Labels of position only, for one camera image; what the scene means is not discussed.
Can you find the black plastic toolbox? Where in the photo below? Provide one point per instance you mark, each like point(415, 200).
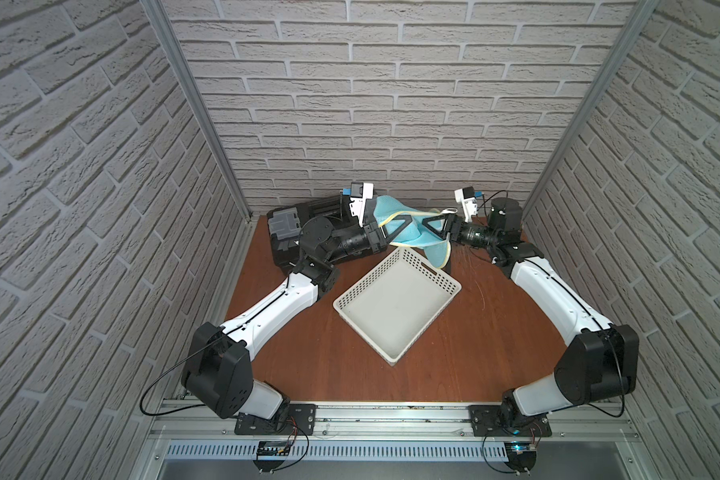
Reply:
point(285, 223)

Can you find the white perforated plastic basket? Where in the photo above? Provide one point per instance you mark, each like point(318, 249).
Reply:
point(394, 303)

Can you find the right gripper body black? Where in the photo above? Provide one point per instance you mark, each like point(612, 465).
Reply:
point(469, 234)

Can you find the left controller circuit board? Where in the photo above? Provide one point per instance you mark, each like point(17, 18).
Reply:
point(271, 455)

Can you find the aluminium corner post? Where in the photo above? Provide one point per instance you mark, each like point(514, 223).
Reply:
point(628, 36)
point(164, 32)

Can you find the left aluminium corner post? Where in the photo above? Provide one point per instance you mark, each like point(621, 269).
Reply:
point(164, 32)

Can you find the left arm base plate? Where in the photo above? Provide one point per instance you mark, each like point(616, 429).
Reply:
point(289, 417)

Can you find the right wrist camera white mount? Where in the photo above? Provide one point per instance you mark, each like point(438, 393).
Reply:
point(466, 198)

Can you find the controller circuit board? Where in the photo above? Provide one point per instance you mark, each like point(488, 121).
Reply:
point(521, 457)
point(271, 455)

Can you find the right aluminium corner post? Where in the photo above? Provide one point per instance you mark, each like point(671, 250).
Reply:
point(628, 36)

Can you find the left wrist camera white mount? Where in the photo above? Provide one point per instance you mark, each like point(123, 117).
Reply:
point(358, 195)

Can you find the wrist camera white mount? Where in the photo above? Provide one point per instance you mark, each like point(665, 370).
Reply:
point(358, 195)
point(466, 198)

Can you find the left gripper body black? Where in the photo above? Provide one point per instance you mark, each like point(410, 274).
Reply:
point(381, 233)

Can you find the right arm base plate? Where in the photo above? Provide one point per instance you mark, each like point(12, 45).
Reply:
point(490, 420)

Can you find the right controller circuit board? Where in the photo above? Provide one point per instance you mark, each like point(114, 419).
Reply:
point(521, 457)

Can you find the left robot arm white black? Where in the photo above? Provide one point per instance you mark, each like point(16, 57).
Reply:
point(218, 368)

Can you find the teal mesh laundry bag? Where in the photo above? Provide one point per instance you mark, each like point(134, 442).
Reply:
point(436, 250)

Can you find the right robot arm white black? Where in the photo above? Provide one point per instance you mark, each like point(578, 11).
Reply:
point(601, 358)

